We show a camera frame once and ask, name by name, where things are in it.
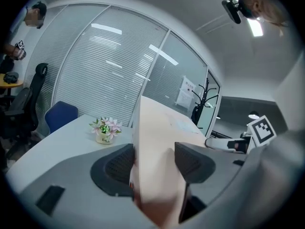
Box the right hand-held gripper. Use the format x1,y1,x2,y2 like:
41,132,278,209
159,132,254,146
204,114,278,155

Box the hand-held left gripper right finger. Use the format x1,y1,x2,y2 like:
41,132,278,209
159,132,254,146
174,141,248,206

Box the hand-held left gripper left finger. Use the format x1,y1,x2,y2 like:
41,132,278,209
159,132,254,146
18,143,157,229

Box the beige cardboard box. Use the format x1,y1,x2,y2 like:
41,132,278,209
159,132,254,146
131,95,207,226

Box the grey table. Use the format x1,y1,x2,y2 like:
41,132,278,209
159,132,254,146
6,114,143,193

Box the black coat rack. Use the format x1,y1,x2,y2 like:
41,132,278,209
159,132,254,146
190,77,221,130

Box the pink flowers in pot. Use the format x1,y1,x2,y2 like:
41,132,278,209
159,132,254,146
89,117,123,145

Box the white paper notice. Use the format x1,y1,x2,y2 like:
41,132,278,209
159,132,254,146
183,75,196,93
175,89,193,109

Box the blue chair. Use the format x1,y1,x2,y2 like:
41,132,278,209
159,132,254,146
44,101,79,135

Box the person's body in grey top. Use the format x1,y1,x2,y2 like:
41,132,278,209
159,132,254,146
238,0,305,229

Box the black office chair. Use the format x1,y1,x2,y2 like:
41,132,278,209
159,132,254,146
4,62,49,157

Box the round wooden table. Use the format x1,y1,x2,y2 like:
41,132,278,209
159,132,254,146
0,73,24,89

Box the small black bag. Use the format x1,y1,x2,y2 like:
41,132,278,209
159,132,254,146
3,72,19,84

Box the long ceiling light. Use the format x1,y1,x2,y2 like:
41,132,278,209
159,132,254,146
223,0,264,37

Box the black head-mounted camera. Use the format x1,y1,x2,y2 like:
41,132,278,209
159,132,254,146
221,0,242,25

